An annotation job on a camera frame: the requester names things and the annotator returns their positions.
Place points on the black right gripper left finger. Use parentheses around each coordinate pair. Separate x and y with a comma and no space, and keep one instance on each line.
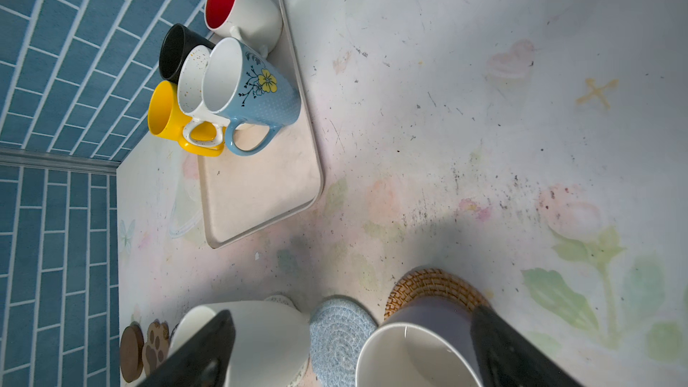
(203,360)

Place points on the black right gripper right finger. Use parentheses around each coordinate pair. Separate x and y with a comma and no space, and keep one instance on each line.
(506,358)

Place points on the brown paw shaped coaster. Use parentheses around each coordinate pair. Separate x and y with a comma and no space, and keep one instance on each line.
(156,347)

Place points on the plain white mug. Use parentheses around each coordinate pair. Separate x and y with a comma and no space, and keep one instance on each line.
(255,322)

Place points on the matte brown wooden coaster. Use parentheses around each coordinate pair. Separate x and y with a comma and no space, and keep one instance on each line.
(131,353)

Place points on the purple mug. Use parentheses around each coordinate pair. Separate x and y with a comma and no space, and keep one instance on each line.
(425,343)

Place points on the tan rattan round coaster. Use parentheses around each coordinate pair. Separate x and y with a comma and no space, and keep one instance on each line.
(433,282)

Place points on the blue woven round coaster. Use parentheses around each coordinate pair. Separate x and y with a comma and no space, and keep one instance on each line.
(339,329)

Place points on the white speckled mug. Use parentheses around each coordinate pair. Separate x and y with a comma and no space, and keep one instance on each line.
(205,130)

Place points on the yellow mug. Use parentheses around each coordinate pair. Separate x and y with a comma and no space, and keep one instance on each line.
(167,121)

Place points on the blue floral mug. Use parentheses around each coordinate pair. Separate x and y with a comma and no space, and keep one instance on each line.
(245,88)

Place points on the multicolour woven round coaster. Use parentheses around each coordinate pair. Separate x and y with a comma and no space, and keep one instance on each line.
(292,353)

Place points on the beige serving tray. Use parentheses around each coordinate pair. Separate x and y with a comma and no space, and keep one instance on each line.
(242,195)

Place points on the black mug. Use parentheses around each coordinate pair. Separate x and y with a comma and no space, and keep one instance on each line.
(176,46)

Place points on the white mug red inside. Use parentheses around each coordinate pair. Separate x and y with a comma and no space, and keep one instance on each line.
(257,23)

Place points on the aluminium corner post left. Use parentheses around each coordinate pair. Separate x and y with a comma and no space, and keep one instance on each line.
(22,158)

